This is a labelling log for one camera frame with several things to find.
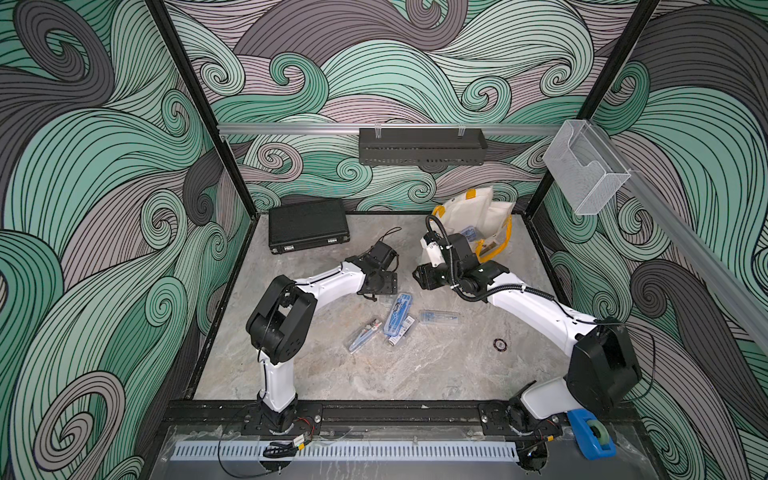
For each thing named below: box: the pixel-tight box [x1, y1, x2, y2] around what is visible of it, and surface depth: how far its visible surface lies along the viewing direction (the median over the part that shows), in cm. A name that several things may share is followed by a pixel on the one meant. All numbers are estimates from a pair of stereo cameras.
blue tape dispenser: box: [567, 409, 617, 460], surface depth 68 cm
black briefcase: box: [268, 199, 350, 254], surface depth 112 cm
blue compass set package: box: [384, 293, 413, 336], surface depth 92 cm
